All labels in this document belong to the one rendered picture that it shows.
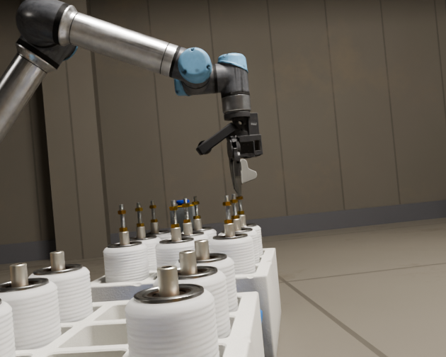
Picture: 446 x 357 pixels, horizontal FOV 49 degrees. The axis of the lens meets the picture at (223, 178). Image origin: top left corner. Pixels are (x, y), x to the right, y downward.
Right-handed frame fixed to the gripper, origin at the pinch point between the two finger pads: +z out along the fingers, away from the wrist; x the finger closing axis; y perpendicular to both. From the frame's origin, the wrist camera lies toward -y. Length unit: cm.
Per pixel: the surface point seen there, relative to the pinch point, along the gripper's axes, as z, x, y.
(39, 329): 15, -59, -38
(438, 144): -16, 191, 178
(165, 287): 9, -74, -21
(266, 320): 25.5, -31.9, -1.9
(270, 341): 29.6, -32.0, -1.4
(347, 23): -105, 193, 121
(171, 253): 11.4, -23.6, -18.9
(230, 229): 7.7, -23.7, -6.1
